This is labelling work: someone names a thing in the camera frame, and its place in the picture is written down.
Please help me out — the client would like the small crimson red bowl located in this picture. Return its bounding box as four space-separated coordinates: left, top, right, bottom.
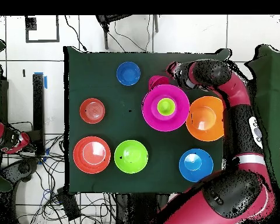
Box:
148 75 170 91

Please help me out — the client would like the lime green plastic cup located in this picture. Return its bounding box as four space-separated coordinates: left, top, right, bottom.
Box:
156 97 176 117

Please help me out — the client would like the small dark blue bowl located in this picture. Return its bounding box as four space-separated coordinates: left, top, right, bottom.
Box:
115 61 141 87

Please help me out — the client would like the large pink plastic bowl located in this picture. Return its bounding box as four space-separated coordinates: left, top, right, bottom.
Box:
141 84 191 133

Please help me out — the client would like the large orange plastic bowl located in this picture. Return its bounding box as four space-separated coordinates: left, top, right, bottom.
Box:
185 96 225 142

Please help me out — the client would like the small red-orange plastic bowl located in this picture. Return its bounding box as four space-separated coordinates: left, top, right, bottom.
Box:
79 97 106 125

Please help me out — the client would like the light blue plastic bowl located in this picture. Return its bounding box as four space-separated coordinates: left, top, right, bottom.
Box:
178 148 214 183

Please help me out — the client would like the lime green plastic bowl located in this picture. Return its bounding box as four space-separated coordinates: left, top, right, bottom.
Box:
114 139 149 174

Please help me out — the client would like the wide red-orange plastic bowl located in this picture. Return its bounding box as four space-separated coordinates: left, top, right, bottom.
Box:
72 135 112 175

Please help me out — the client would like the long black bar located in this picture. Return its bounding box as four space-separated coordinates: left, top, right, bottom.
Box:
32 73 46 156

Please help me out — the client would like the black power brick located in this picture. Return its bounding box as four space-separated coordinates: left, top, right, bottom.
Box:
56 187 82 221

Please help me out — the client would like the black round floor stand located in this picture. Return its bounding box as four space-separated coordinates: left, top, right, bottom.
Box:
0 157 41 187

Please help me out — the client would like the black camera tripod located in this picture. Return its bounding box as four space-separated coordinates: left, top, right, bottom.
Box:
95 15 159 50

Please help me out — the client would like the black floor cable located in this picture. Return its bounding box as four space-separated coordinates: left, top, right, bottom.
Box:
64 15 88 52

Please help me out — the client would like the black pedestal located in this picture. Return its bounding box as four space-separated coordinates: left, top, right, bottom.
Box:
115 193 170 224

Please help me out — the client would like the black square floor frame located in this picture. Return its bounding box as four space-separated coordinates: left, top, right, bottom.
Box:
24 15 61 43

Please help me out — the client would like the tangle of floor cables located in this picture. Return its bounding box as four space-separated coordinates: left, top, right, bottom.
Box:
15 121 118 224

